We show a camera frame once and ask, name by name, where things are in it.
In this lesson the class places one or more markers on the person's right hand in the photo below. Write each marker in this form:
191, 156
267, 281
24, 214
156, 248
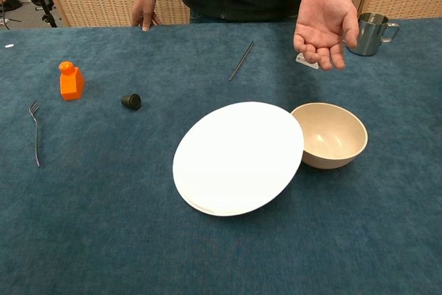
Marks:
145, 10

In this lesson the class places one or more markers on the person's left hand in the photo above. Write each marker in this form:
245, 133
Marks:
323, 18

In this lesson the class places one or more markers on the white round plate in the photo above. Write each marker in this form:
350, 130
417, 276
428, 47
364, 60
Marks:
235, 160

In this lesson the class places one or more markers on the small white block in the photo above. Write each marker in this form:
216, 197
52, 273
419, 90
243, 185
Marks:
307, 63

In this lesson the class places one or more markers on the stainless steel cup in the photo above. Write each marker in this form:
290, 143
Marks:
371, 36

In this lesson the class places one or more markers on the dark thin chopstick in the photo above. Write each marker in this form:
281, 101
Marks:
241, 61

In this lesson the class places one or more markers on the small black cap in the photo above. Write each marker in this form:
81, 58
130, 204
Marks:
131, 101

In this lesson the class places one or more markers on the orange plastic bottle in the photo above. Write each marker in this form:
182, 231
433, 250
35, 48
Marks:
70, 84

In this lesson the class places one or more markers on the beige bowl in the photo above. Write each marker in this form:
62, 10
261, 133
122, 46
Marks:
331, 139

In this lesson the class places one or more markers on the small white round sticker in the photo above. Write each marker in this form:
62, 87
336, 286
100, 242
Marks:
9, 45

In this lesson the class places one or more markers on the blue table cloth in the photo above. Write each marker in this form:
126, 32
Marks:
138, 222

